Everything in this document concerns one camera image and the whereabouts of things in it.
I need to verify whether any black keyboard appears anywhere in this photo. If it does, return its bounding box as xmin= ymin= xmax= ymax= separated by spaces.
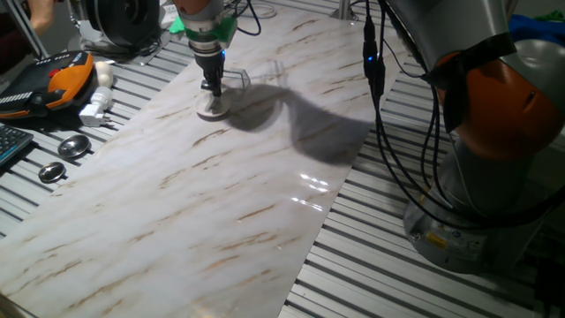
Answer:
xmin=0 ymin=123 xmax=35 ymax=168

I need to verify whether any upright aluminium post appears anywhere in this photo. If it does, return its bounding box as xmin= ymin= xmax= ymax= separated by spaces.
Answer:
xmin=330 ymin=0 xmax=358 ymax=21

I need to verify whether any large round metal dish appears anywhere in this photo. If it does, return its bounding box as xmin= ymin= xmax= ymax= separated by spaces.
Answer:
xmin=56 ymin=134 xmax=93 ymax=160

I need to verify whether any black round device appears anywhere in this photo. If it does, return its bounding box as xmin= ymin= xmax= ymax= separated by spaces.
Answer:
xmin=83 ymin=0 xmax=162 ymax=49

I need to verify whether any slanted aluminium pole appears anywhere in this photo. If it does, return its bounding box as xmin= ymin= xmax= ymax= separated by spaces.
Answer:
xmin=4 ymin=0 xmax=49 ymax=60

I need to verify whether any clear plastic box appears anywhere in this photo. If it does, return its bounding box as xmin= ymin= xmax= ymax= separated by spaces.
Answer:
xmin=222 ymin=67 xmax=252 ymax=92

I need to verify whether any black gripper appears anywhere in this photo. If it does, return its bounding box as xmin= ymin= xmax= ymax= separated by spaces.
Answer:
xmin=193 ymin=49 xmax=228 ymax=98

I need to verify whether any orange black teach pendant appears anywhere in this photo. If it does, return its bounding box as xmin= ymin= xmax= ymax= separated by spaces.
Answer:
xmin=0 ymin=50 xmax=96 ymax=120

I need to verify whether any marble pattern table sheet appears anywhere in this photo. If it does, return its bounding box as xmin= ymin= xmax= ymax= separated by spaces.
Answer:
xmin=0 ymin=6 xmax=410 ymax=318

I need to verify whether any bare person hand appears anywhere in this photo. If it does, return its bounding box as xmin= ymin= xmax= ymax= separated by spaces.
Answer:
xmin=26 ymin=0 xmax=57 ymax=37

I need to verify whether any black cable with inline connector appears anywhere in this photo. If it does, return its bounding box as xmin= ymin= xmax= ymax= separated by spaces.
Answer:
xmin=373 ymin=0 xmax=565 ymax=231

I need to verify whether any black cable with blue light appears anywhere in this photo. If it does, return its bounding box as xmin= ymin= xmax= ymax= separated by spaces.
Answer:
xmin=361 ymin=0 xmax=565 ymax=235

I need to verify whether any thin metal rod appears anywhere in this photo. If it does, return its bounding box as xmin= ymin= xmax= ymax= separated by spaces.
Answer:
xmin=67 ymin=0 xmax=86 ymax=37

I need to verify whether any small round metal dish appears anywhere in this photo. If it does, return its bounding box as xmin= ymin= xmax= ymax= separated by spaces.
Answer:
xmin=37 ymin=161 xmax=67 ymax=185

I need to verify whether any white egg-shaped object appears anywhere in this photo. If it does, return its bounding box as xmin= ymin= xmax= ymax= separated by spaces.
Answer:
xmin=94 ymin=60 xmax=116 ymax=89

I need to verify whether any black strap on arm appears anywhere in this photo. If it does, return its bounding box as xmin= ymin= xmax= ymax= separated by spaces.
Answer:
xmin=426 ymin=31 xmax=518 ymax=133

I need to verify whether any green cloth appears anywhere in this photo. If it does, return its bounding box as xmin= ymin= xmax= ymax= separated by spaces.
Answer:
xmin=533 ymin=9 xmax=565 ymax=23

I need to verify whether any white plug adapter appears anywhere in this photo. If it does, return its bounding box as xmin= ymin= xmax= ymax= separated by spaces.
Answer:
xmin=78 ymin=86 xmax=115 ymax=128

